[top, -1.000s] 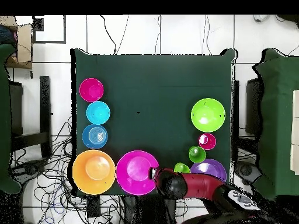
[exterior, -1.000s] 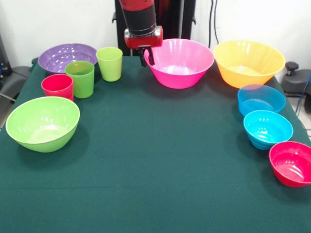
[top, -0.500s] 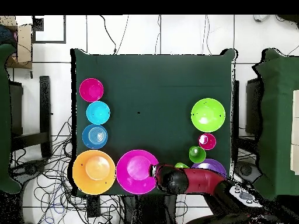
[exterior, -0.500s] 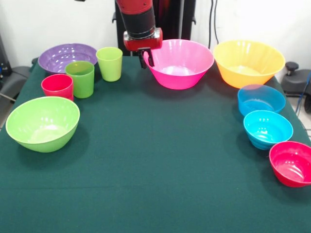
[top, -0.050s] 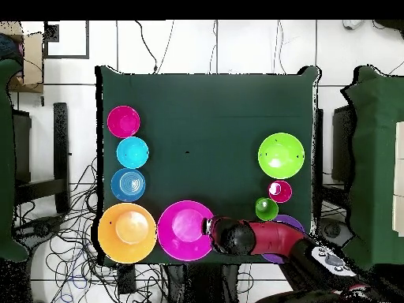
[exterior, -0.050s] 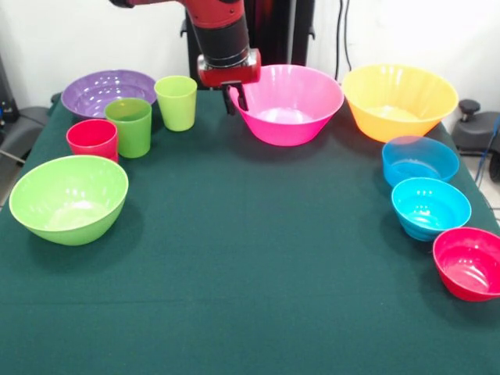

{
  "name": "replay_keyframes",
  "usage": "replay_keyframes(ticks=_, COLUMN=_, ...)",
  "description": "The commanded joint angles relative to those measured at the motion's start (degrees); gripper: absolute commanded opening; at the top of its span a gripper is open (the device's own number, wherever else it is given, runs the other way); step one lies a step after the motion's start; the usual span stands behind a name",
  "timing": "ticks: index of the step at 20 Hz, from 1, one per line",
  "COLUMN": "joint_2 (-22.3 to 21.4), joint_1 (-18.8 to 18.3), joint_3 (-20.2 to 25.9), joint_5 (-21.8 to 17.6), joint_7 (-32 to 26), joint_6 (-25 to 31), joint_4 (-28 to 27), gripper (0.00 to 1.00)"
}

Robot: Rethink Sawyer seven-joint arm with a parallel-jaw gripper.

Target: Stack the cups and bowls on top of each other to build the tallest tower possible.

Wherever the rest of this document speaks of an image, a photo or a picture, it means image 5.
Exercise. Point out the dark green cup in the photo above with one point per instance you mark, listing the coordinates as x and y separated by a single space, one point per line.
266 208

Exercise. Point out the cardboard box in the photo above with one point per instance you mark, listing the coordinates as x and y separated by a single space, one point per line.
33 63

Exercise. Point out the red bowl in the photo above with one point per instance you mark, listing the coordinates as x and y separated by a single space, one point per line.
123 121

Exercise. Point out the pink bowl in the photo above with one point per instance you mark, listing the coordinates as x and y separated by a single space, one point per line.
176 243

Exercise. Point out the black stand frame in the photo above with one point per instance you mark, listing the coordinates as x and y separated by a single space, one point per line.
61 142
341 142

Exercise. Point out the green bowl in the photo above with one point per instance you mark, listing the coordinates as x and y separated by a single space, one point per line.
281 156

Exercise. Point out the orange bowl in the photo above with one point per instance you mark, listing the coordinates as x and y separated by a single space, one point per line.
126 251

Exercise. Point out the dark grey pedestal leg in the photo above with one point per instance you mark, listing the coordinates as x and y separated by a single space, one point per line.
331 230
41 228

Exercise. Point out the turquoise bowl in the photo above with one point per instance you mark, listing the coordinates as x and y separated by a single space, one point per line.
132 152

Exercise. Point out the red cup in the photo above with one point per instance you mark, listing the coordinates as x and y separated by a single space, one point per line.
281 193

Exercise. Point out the translucent blue bowl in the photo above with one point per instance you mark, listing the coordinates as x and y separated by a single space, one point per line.
127 184

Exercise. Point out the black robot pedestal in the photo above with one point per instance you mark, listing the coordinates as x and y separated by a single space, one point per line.
205 284

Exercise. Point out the purple bowl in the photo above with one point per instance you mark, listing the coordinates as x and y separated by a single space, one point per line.
293 222

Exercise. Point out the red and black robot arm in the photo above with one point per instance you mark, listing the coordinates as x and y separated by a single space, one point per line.
271 236

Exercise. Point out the dark green table cloth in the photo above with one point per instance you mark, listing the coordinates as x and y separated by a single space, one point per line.
6 157
375 157
205 126

